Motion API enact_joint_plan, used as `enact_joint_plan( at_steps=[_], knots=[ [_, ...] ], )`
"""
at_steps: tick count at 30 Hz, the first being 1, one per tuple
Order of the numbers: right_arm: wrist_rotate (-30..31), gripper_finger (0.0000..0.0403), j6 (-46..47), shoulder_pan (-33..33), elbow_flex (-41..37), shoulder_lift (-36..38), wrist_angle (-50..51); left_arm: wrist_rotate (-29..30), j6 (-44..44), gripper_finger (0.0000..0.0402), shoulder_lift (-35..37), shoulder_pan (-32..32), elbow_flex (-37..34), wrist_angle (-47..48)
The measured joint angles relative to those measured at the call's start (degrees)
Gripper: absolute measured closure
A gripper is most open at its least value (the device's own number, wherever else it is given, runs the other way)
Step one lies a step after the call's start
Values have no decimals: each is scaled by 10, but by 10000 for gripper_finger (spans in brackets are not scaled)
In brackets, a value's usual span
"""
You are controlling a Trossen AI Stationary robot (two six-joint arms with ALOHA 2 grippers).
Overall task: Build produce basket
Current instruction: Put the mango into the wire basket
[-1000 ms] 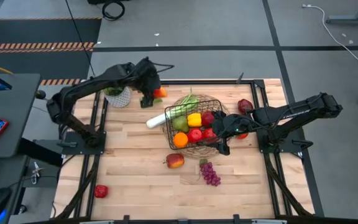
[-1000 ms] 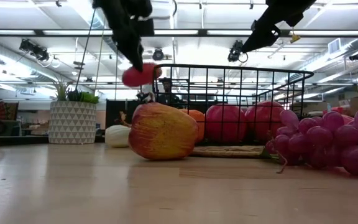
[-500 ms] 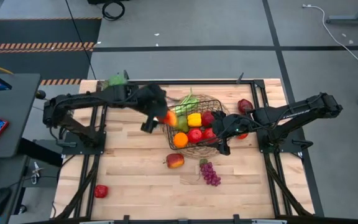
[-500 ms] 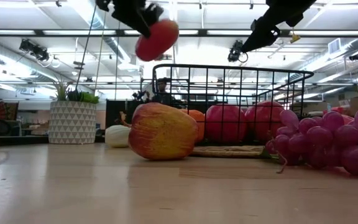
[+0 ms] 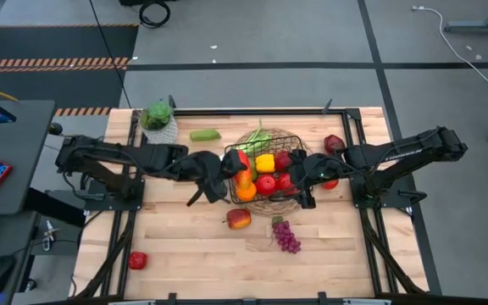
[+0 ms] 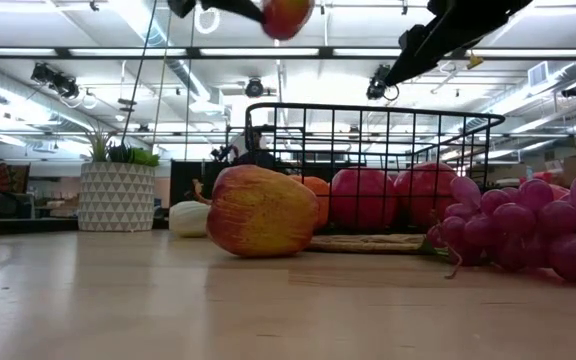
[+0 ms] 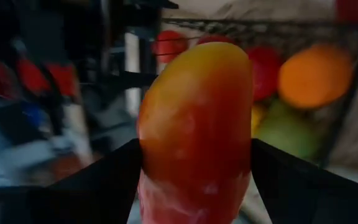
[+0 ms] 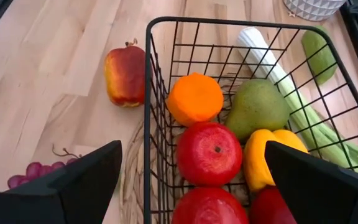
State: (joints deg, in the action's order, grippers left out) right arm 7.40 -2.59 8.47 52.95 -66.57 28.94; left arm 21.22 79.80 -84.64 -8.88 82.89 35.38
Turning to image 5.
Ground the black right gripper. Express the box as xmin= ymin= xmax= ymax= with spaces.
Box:
xmin=290 ymin=148 xmax=347 ymax=209

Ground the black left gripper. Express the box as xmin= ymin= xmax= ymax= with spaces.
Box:
xmin=184 ymin=148 xmax=245 ymax=204

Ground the red-orange mango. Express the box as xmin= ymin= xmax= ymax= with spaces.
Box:
xmin=233 ymin=150 xmax=253 ymax=191

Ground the orange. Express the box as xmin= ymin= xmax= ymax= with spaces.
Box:
xmin=236 ymin=181 xmax=258 ymax=203

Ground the white and green leek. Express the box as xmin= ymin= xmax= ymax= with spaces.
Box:
xmin=235 ymin=119 xmax=273 ymax=156

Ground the yellow bell pepper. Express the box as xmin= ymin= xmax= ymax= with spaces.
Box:
xmin=255 ymin=153 xmax=276 ymax=175

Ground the black wire basket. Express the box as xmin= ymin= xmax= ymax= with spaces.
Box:
xmin=225 ymin=134 xmax=315 ymax=205

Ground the green cucumber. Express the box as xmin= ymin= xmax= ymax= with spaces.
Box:
xmin=189 ymin=129 xmax=223 ymax=142

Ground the dark red pomegranate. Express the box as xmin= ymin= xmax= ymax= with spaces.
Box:
xmin=323 ymin=134 xmax=347 ymax=156

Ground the red-yellow apple with stem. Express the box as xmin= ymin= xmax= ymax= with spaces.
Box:
xmin=222 ymin=208 xmax=252 ymax=230

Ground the purple grape bunch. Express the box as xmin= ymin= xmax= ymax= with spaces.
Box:
xmin=270 ymin=215 xmax=302 ymax=255

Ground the small red bell pepper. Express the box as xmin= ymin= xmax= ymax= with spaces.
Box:
xmin=127 ymin=251 xmax=148 ymax=271

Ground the white triangle-patterned plant pot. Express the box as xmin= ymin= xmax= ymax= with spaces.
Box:
xmin=141 ymin=116 xmax=180 ymax=145

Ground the green artificial plant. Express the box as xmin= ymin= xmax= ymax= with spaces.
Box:
xmin=139 ymin=100 xmax=175 ymax=131

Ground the black side desk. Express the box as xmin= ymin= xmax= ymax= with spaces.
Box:
xmin=0 ymin=99 xmax=57 ymax=218

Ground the black hazard-striped floor mat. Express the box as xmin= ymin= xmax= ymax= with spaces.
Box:
xmin=0 ymin=23 xmax=140 ymax=118

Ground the grey desk leg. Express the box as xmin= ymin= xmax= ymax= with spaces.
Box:
xmin=443 ymin=0 xmax=488 ymax=35

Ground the dark low desk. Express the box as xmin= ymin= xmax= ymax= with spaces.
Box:
xmin=0 ymin=210 xmax=41 ymax=305

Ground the wire fruit basket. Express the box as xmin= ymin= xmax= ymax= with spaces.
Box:
xmin=220 ymin=127 xmax=318 ymax=218

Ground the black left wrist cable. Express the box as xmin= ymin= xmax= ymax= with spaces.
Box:
xmin=186 ymin=186 xmax=206 ymax=208

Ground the black aluminium rig frame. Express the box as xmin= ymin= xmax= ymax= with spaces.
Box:
xmin=74 ymin=106 xmax=427 ymax=305

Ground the thin black hanging cable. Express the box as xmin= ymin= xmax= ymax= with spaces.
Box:
xmin=89 ymin=0 xmax=132 ymax=110

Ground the coiled black floor cable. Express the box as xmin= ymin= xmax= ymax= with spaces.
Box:
xmin=138 ymin=0 xmax=172 ymax=30

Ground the silver cable clip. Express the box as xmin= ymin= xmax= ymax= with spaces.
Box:
xmin=42 ymin=219 xmax=62 ymax=252

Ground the white floor cable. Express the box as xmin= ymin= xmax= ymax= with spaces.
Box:
xmin=411 ymin=4 xmax=488 ymax=86

